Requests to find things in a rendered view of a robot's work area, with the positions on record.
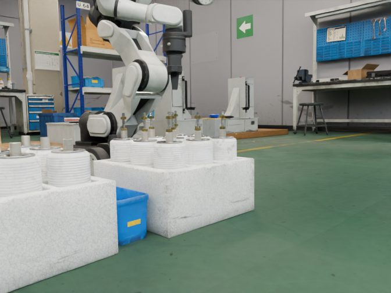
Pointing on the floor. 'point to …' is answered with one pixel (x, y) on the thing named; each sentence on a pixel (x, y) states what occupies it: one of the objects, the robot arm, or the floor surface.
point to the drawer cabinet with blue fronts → (48, 100)
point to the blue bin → (131, 215)
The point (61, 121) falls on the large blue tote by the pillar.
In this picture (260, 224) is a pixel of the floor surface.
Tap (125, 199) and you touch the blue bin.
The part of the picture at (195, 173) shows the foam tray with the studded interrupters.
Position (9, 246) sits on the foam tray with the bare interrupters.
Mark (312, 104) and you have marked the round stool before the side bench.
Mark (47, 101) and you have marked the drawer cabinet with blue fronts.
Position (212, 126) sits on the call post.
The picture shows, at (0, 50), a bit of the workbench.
